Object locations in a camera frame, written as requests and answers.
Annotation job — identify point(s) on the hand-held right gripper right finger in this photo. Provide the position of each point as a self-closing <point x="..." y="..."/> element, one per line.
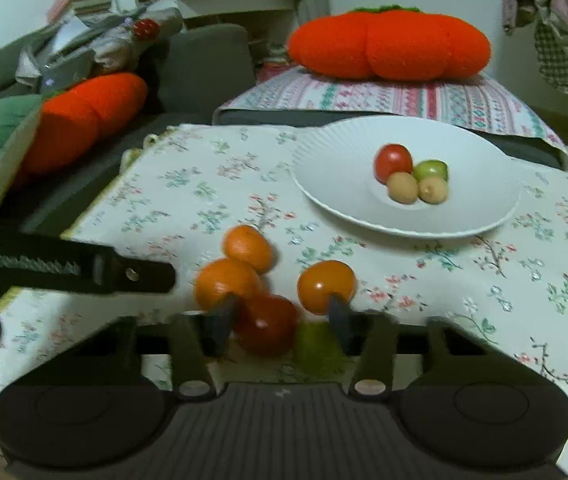
<point x="340" y="322"/>

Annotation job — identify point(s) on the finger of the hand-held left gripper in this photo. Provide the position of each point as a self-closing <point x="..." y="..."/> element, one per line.
<point x="134" y="275"/>

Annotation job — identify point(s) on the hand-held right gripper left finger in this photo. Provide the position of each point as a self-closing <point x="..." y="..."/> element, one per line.
<point x="220" y="322"/>

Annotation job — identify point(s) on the fuzzy green fruit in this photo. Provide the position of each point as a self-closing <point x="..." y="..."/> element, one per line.
<point x="316" y="349"/>

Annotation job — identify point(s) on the glossy orange mandarin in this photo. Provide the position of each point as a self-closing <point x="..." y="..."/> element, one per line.
<point x="325" y="286"/>

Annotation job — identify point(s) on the large red tomato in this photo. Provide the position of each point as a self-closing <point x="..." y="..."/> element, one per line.
<point x="266" y="325"/>

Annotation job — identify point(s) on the white ribbed plate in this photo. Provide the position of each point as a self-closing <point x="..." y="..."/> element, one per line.
<point x="344" y="180"/>

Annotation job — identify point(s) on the floral tablecloth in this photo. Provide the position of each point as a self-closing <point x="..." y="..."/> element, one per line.
<point x="189" y="185"/>

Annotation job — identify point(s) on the brown kiwi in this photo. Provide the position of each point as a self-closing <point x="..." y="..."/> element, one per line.
<point x="433" y="190"/>
<point x="403" y="188"/>

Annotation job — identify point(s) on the orange carrot plush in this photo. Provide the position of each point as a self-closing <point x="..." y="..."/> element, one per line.
<point x="84" y="115"/>

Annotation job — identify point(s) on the small red tomato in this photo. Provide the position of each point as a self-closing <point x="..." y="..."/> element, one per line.
<point x="393" y="161"/>

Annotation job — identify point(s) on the small green fruit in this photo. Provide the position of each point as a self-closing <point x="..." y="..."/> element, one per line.
<point x="433" y="169"/>

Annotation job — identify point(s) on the grey sofa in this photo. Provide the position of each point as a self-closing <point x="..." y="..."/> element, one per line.
<point x="204" y="65"/>

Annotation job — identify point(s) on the floral fabric bag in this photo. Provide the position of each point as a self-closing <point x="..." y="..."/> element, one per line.
<point x="114" y="50"/>

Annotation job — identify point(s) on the striped patterned blanket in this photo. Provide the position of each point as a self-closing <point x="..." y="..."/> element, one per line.
<point x="414" y="100"/>

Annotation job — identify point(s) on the red strawberry ornament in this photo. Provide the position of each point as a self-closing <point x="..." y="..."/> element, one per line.
<point x="145" y="27"/>

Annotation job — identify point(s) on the stack of books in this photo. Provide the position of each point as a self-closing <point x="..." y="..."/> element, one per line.
<point x="81" y="2"/>

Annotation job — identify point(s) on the orange persimmon plush cushion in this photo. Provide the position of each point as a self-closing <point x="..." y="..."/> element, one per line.
<point x="389" y="45"/>

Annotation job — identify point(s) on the white shelf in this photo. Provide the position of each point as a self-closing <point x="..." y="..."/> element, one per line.
<point x="239" y="0"/>

